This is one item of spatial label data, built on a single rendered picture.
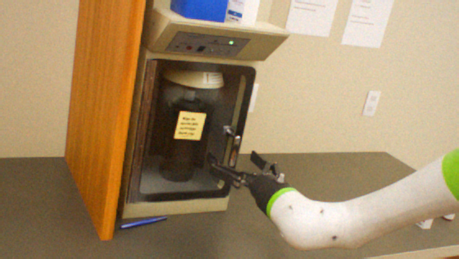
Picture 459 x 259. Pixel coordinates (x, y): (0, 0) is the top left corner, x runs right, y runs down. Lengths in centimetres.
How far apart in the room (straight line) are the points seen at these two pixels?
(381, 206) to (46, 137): 109
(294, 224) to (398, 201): 21
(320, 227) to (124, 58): 55
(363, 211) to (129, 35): 62
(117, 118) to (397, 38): 144
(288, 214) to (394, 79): 137
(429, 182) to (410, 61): 143
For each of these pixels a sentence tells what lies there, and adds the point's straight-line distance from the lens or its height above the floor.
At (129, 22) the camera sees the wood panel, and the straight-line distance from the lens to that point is 113.
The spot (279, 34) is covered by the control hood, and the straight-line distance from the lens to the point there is 127.
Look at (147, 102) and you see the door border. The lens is 128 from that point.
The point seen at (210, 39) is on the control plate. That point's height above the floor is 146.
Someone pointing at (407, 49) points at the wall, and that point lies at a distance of 237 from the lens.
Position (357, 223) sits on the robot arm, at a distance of 115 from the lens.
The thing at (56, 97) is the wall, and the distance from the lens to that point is 170.
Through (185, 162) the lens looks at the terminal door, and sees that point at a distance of 139.
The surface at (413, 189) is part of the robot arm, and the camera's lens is 105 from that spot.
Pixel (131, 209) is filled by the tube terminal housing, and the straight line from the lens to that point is 142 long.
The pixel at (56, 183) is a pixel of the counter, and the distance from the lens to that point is 158.
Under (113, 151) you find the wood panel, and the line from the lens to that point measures 122.
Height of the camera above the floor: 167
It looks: 19 degrees down
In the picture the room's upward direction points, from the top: 12 degrees clockwise
